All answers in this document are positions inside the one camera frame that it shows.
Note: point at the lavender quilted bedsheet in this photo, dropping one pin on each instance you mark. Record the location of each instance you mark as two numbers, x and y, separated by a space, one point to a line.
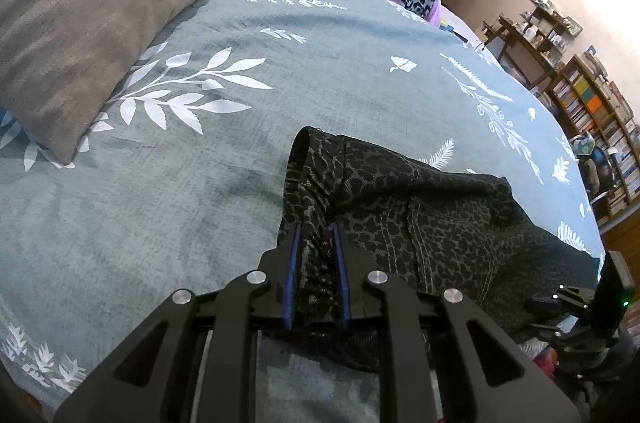
465 28

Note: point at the wooden desk with shelf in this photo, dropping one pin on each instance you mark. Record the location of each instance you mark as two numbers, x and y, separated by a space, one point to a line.
535 38

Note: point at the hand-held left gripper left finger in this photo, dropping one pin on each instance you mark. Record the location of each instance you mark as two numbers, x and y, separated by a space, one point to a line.
291 273

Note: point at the black chair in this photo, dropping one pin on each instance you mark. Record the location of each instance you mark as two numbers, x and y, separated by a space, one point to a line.
597 168

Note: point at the dark leopard print pants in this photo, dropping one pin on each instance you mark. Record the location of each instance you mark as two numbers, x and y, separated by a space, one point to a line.
440 223

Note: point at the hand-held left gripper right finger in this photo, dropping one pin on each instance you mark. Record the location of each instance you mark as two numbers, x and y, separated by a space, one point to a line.
342 273

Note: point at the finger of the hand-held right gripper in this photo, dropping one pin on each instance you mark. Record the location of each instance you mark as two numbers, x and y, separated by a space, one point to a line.
570 298

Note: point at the blue leaf print blanket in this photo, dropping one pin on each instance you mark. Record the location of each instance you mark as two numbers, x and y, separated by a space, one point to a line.
200 183

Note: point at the wooden bookshelf with books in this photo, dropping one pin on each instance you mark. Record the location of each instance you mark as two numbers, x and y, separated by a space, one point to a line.
595 108

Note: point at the grey pillow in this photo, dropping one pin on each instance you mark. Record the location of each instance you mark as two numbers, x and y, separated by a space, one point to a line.
85 18

